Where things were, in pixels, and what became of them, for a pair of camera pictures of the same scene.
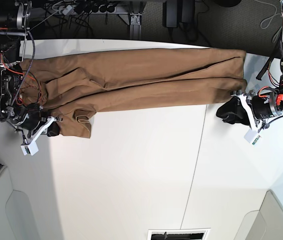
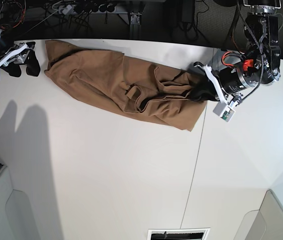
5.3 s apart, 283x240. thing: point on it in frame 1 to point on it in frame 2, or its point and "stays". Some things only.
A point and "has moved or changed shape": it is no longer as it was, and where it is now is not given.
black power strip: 96,7 stays
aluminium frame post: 135,28 stays
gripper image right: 253,108 to 226,81
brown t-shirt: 71,88 has moved or changed shape
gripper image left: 29,117 to 3,51
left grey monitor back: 6,213 stays
